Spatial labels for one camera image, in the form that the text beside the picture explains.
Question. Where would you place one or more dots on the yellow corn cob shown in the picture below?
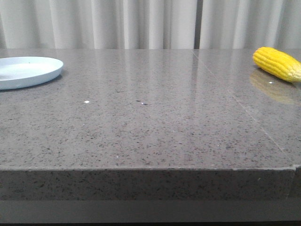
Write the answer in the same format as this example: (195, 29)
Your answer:
(278, 63)

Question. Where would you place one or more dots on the light blue round plate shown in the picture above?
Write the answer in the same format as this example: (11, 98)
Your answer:
(27, 71)

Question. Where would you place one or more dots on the white pleated curtain right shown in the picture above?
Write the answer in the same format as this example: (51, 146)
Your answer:
(238, 24)

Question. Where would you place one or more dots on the white pleated curtain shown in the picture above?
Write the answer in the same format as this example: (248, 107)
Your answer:
(238, 24)
(98, 24)

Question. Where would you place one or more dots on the white pleated curtain left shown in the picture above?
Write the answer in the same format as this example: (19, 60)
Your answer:
(98, 24)

